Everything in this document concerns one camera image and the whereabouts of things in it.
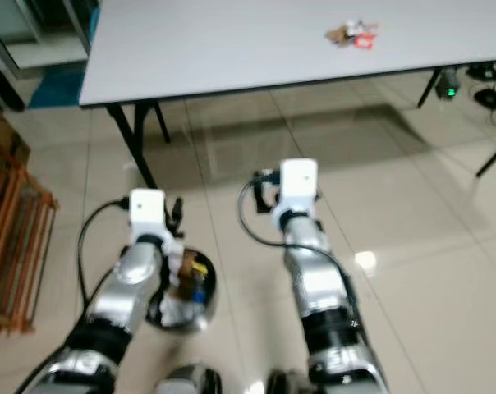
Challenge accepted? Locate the brown corrugated cardboard piece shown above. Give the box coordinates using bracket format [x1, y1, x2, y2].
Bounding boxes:
[324, 25, 356, 46]

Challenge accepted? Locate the yellow trash piece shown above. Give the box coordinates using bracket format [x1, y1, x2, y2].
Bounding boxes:
[189, 259, 209, 280]

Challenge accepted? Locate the round silver rubbish bin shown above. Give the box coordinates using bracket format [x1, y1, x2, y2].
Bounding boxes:
[148, 246, 218, 332]

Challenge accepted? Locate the black forked table leg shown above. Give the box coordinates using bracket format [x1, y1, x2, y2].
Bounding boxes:
[104, 100, 172, 190]

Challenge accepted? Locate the orange wooden rack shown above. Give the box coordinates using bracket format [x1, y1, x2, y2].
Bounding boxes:
[0, 103, 58, 337]

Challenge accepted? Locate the robot left leg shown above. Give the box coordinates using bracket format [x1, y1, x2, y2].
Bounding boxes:
[164, 365, 220, 394]

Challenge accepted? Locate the blue floor mat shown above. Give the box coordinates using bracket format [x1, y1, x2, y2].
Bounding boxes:
[28, 70, 89, 110]

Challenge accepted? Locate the short black table leg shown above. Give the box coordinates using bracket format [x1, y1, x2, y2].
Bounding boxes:
[416, 70, 443, 109]

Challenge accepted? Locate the black device with green light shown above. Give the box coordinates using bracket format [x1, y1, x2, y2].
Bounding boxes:
[435, 70, 462, 101]

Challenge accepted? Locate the slanted black table leg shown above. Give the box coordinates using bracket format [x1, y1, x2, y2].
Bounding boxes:
[475, 135, 496, 178]

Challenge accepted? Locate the round black floor object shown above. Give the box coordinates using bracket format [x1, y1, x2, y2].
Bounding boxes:
[474, 89, 496, 111]

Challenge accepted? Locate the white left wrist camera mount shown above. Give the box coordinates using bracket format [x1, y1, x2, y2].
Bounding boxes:
[130, 189, 168, 243]

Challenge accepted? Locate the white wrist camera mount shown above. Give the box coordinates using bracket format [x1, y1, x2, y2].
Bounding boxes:
[130, 189, 168, 243]
[279, 159, 319, 216]

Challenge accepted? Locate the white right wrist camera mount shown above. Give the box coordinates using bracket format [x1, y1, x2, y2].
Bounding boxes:
[279, 159, 319, 216]

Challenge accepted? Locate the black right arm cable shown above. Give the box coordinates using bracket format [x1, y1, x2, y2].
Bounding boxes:
[238, 172, 360, 309]

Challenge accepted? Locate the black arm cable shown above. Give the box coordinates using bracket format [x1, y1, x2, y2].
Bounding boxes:
[18, 199, 132, 394]
[238, 172, 360, 309]

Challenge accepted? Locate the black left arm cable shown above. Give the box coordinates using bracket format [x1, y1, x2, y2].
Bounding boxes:
[18, 199, 132, 394]

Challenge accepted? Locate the grey furniture frame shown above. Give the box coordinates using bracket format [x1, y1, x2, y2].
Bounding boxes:
[0, 0, 99, 73]

